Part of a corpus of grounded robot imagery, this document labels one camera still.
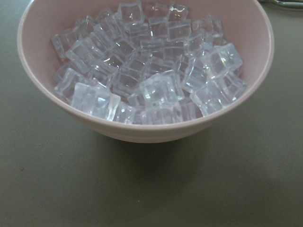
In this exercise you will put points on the pink bowl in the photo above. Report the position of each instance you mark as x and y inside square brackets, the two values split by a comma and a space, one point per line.
[245, 24]

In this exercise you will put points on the clear ice cube pile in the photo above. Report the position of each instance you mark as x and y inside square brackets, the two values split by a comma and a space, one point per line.
[147, 64]

